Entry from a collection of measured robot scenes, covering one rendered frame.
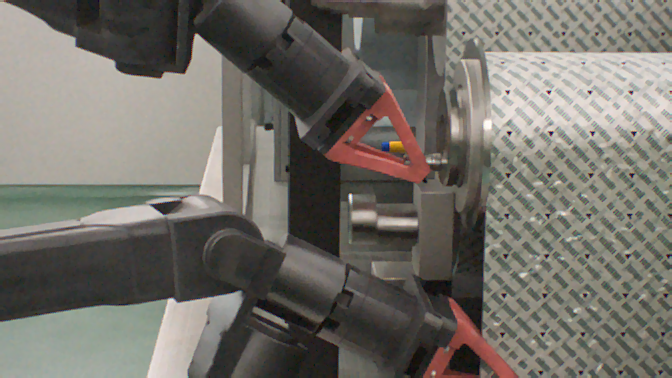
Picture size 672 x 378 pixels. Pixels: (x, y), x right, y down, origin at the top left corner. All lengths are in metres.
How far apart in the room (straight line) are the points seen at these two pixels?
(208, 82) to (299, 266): 5.63
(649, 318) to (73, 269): 0.41
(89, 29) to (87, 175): 5.70
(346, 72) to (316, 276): 0.15
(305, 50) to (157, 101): 5.63
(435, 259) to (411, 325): 0.11
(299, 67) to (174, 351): 0.70
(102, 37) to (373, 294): 0.27
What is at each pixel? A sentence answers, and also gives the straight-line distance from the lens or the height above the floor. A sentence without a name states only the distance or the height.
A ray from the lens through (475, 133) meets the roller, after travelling 0.91.
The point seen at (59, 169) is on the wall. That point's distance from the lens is 6.66.
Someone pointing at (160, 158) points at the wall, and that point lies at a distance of 6.58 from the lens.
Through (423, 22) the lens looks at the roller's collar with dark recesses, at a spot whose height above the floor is 1.32.
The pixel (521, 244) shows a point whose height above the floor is 1.18.
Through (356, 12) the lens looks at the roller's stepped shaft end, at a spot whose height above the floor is 1.32.
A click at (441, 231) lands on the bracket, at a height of 1.17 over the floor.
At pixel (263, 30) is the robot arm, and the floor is 1.33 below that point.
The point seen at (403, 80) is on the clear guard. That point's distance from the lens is 1.94.
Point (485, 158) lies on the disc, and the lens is 0.89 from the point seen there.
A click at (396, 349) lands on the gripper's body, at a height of 1.11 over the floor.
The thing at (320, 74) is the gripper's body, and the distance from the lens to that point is 0.92.
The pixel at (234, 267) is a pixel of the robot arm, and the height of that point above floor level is 1.18.
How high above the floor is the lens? 1.41
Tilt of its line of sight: 12 degrees down
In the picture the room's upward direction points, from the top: 1 degrees clockwise
